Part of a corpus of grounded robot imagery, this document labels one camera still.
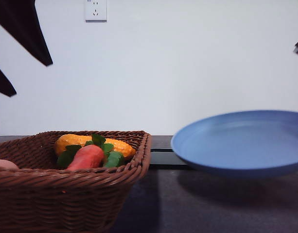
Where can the orange toy carrot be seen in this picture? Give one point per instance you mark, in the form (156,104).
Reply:
(87,157)

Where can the white wall power socket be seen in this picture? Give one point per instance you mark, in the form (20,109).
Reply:
(95,11)

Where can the yellow toy corn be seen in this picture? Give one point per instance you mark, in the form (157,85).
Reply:
(80,140)

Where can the brown woven wicker basket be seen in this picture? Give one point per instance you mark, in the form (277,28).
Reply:
(40,196)

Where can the brown egg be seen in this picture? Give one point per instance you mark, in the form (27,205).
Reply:
(5,164)

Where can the black flat tray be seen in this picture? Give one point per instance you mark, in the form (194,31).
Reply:
(162,154)

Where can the blue round plate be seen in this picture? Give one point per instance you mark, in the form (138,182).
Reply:
(241,143)

